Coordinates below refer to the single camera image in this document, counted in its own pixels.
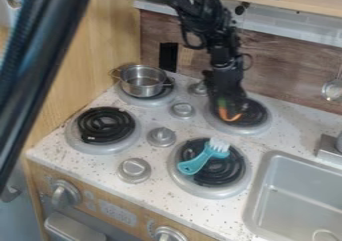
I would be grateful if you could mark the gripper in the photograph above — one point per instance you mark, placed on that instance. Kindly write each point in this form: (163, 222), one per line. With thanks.
(227, 81)

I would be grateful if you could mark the orange toy carrot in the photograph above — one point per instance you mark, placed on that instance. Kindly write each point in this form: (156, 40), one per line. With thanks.
(228, 116)

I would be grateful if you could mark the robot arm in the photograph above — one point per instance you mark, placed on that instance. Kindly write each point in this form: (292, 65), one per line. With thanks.
(40, 51)

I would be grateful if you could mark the blue dish brush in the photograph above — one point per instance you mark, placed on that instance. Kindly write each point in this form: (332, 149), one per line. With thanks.
(198, 161)

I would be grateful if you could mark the silver pot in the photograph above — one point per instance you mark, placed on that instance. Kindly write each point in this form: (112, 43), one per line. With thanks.
(142, 81)

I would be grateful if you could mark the tap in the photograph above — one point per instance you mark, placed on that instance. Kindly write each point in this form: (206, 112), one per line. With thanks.
(328, 146)

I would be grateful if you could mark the toy stove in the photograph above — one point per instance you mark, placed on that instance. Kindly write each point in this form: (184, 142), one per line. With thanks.
(104, 141)

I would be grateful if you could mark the toy sink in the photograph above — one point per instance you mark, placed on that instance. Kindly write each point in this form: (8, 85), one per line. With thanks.
(298, 198)

